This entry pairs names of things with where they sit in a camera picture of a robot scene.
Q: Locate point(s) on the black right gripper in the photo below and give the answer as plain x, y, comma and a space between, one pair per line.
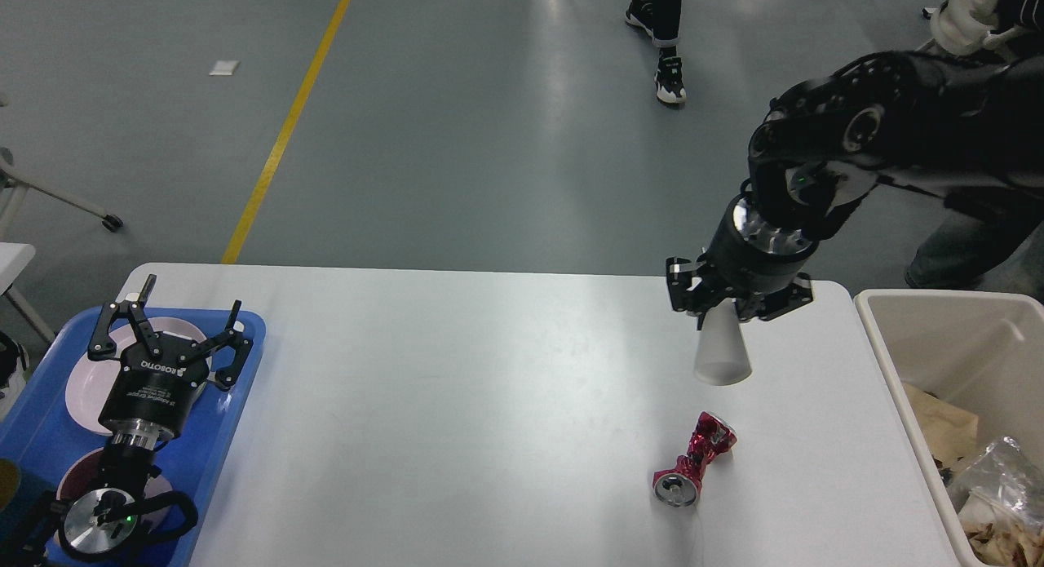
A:
757, 262

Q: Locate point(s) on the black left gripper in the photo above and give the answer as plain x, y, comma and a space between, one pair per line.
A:
155, 392

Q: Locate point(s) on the pink plate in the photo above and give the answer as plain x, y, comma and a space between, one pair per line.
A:
90, 381

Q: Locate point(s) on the pink mug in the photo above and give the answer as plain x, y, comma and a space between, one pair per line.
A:
105, 480

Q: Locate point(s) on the dark green mug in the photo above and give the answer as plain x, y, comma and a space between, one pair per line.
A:
28, 508

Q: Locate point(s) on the crushed red can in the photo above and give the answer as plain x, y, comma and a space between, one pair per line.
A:
681, 485

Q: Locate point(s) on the foil small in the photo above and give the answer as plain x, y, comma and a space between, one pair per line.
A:
1002, 477

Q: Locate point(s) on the brown paper ball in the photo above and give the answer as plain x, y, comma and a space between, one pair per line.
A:
1005, 543

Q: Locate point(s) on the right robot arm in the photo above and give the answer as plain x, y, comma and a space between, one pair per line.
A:
967, 133

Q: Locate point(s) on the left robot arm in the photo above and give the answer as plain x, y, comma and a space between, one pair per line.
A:
120, 324

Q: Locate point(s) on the blue plastic tray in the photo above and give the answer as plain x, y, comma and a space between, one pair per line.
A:
41, 437

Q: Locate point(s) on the white side table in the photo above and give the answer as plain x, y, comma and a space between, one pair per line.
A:
15, 257

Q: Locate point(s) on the beige plastic bin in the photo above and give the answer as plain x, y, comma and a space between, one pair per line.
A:
979, 351

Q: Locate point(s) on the brown paper bag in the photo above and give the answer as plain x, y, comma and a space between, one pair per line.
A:
950, 433

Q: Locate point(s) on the person in jeans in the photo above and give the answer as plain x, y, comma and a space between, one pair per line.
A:
962, 250

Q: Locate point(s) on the walking person dark trousers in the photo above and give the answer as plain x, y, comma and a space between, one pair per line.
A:
661, 21

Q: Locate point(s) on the office chair right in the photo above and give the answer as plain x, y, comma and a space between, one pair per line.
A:
963, 28

